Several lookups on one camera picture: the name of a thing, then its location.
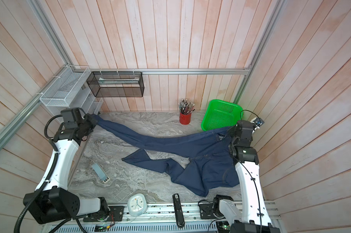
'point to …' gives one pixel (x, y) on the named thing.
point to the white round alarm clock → (137, 204)
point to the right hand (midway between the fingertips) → (238, 124)
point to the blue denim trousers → (208, 163)
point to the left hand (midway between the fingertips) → (96, 119)
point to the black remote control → (179, 215)
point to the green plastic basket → (219, 114)
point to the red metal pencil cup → (185, 119)
